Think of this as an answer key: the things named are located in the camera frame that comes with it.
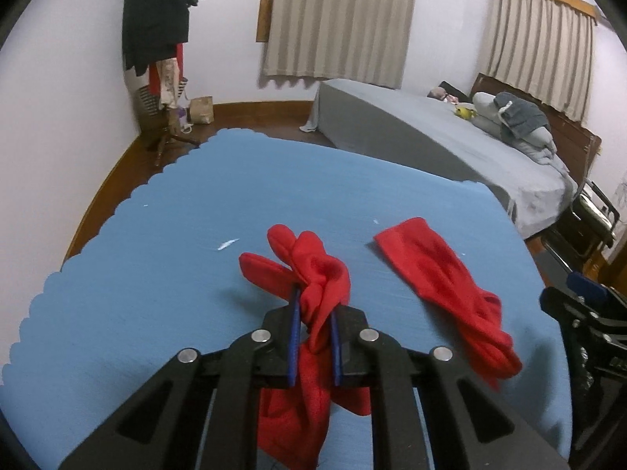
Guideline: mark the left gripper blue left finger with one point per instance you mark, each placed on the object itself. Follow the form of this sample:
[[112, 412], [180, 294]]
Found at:
[[200, 410]]

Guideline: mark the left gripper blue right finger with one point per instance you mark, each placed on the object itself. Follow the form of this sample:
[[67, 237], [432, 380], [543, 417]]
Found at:
[[430, 410]]

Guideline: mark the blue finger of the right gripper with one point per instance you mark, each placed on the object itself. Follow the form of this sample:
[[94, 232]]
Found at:
[[585, 287]]

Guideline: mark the red glove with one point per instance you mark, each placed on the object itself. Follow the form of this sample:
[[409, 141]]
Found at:
[[422, 258], [293, 422]]

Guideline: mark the black lined trash bin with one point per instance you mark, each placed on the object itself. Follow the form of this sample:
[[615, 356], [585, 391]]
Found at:
[[581, 377]]

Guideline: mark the black metal chair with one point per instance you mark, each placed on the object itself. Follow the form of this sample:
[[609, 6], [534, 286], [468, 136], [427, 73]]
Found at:
[[586, 225]]

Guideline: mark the blue table cloth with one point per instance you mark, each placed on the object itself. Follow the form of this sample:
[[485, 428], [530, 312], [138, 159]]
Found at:
[[163, 275]]

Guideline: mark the grey folded blankets pile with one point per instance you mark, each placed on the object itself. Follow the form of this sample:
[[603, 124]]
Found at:
[[515, 122]]

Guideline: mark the yellow plush toy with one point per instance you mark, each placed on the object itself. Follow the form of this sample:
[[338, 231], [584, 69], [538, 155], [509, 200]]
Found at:
[[465, 113]]

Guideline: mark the bed with grey sheet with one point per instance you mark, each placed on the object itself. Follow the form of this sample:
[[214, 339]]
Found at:
[[425, 134]]

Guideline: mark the pink plush toy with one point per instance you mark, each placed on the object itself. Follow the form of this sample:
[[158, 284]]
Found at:
[[439, 93]]

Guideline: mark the right beige curtain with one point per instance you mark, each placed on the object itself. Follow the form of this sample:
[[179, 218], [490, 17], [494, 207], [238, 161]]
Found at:
[[544, 48]]

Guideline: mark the beige curtain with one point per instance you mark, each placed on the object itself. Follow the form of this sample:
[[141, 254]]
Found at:
[[544, 48], [359, 40]]

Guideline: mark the wooden coat rack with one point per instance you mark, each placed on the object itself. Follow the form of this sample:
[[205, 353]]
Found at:
[[174, 131]]

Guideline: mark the wicker laundry basket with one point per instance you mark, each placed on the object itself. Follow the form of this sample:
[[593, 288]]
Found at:
[[146, 104]]

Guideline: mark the brown paper bag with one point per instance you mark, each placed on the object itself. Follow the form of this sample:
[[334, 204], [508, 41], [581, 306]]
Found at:
[[201, 110]]

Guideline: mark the red hanging garment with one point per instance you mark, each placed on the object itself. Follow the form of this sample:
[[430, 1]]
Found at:
[[153, 76]]

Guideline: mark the beige hanging garment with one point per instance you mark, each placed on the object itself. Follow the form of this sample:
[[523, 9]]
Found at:
[[172, 82]]

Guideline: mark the left beige curtain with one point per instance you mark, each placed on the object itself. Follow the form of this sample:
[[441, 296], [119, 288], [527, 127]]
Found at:
[[359, 40]]

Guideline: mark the black hanging jacket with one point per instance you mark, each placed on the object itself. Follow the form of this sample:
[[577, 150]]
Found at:
[[152, 31]]

